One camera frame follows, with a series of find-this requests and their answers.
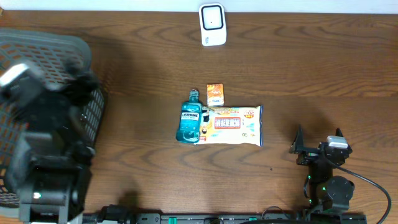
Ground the grey plastic shopping basket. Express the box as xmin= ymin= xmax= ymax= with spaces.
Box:
xmin=1 ymin=28 xmax=106 ymax=218

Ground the teal Listerine mouthwash bottle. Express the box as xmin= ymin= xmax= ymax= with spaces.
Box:
xmin=176 ymin=89 xmax=202 ymax=144

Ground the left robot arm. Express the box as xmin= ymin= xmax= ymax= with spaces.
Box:
xmin=1 ymin=60 xmax=99 ymax=223

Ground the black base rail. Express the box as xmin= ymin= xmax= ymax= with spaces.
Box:
xmin=79 ymin=205 xmax=367 ymax=224

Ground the large white wet wipes pack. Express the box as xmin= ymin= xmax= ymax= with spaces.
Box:
xmin=198 ymin=105 xmax=263 ymax=146

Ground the small orange box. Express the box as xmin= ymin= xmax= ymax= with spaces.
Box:
xmin=206 ymin=83 xmax=224 ymax=106

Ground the white barcode scanner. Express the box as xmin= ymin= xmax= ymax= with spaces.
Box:
xmin=198 ymin=3 xmax=227 ymax=47

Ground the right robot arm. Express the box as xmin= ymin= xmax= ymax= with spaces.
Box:
xmin=289 ymin=128 xmax=354 ymax=216

